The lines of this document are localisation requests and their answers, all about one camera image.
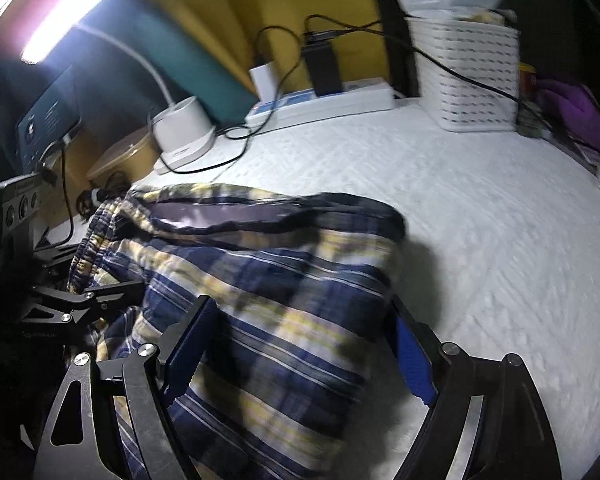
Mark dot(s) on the white lattice basket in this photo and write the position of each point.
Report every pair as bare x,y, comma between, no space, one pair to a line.
467,73

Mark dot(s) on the white desk lamp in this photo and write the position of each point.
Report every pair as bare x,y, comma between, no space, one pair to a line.
121,85

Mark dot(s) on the beige plastic container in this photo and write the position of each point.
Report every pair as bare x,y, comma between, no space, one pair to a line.
134,155

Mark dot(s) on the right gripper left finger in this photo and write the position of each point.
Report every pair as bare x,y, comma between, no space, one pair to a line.
182,345

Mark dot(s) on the purple cloth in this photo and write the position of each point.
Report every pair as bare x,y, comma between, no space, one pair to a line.
570,107

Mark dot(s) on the white power strip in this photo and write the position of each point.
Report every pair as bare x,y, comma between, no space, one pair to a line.
297,108

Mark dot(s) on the blue yellow plaid pants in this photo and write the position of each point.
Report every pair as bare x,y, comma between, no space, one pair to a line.
301,283

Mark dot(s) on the black power adapter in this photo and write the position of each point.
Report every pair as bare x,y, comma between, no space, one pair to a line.
322,66

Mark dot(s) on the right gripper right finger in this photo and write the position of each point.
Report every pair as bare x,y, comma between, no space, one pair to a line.
417,351

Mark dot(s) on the teal curtain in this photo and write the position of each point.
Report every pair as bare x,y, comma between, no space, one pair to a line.
186,66

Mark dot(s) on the white charger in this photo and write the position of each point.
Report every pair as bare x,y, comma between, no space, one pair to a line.
266,81

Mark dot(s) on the yellow curtain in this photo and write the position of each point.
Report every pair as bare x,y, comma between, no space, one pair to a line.
234,31

